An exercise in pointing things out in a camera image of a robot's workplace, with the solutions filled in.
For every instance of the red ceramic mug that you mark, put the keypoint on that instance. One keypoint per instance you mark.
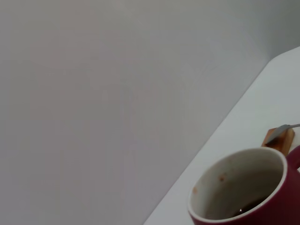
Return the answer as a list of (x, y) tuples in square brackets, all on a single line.
[(290, 187)]

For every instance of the dark brown coffee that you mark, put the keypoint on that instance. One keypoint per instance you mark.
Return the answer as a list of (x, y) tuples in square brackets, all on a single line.
[(248, 207)]

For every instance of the reddish brown wooden block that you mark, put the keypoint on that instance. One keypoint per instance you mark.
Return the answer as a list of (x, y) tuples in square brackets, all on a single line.
[(287, 140)]

